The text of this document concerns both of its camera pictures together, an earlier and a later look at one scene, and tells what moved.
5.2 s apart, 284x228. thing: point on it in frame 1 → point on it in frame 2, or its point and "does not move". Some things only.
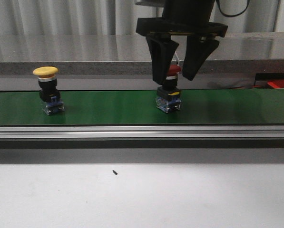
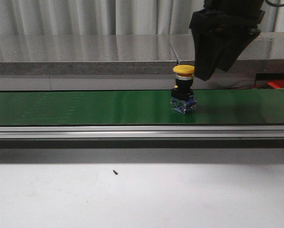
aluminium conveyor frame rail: (262, 131) does not move
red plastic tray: (281, 83) does not move
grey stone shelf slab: (128, 53) does not move
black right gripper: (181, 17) → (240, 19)
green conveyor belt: (135, 107) does not move
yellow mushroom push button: (49, 94) → (183, 100)
